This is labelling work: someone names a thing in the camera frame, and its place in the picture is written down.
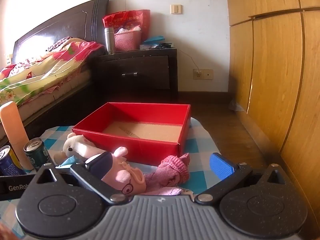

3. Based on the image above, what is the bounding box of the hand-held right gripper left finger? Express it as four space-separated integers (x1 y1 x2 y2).
35 152 130 204

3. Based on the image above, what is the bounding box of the blue drink can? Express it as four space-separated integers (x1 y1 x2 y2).
0 145 25 176

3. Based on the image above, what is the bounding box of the orange plastic bottle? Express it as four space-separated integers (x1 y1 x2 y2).
0 101 34 170

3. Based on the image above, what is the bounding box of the red plastic bag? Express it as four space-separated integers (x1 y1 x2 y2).
102 9 151 49

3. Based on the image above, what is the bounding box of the green drink can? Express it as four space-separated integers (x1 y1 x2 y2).
24 137 54 172

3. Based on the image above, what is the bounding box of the wall power outlet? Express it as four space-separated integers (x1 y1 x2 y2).
193 69 214 80

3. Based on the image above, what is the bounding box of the dark wooden headboard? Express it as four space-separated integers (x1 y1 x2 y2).
12 0 110 63

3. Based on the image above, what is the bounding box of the pink pig plush toy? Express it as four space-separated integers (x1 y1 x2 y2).
99 147 147 195

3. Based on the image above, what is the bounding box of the red cardboard box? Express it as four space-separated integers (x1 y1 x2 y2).
72 102 192 167

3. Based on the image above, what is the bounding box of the clear plastic bag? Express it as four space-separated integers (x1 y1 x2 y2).
228 97 244 112

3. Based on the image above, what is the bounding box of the pink knitted garment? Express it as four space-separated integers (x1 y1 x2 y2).
144 152 190 196

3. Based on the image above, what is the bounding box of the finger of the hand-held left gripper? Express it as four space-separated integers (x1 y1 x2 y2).
55 156 87 172

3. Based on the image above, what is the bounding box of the blue paper plane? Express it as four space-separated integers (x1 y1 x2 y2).
144 35 166 44

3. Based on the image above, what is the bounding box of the thin charger cable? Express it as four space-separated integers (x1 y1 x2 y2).
176 49 200 74

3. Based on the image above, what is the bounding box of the pink plastic basket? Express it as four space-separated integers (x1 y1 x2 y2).
114 30 142 52

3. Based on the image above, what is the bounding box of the bed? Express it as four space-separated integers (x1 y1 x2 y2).
0 62 100 140

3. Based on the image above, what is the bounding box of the wooden wardrobe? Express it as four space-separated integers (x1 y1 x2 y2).
225 0 320 240

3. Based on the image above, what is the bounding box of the white bunny plush toy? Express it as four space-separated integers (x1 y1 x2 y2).
54 133 105 165

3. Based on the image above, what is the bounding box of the blue checkered tablecloth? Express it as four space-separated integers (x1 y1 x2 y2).
0 116 220 240

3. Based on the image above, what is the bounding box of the dark wooden nightstand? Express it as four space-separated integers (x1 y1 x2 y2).
91 47 178 103

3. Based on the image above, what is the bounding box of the steel thermos flask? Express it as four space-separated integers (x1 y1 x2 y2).
104 27 115 55

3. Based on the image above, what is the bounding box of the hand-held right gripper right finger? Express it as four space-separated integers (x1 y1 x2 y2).
194 152 288 204

